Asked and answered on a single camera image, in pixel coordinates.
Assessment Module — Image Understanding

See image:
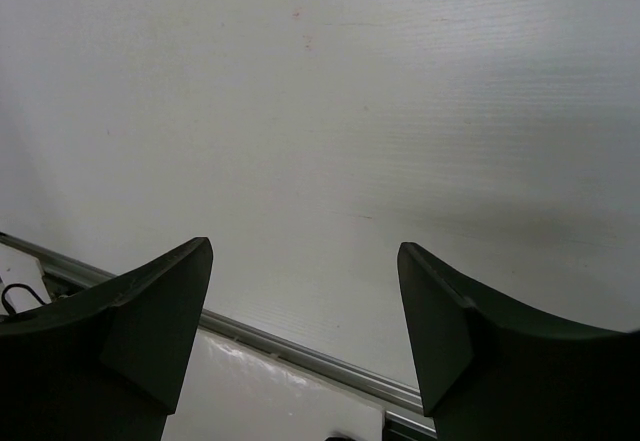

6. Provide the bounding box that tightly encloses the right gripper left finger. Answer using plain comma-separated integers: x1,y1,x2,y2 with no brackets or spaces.
1,237,214,440

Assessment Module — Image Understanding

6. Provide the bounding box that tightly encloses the black cable at base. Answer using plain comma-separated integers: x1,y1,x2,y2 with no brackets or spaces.
0,283,49,318

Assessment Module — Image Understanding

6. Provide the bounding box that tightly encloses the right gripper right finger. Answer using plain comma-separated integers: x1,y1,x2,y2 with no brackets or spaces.
397,242,639,440

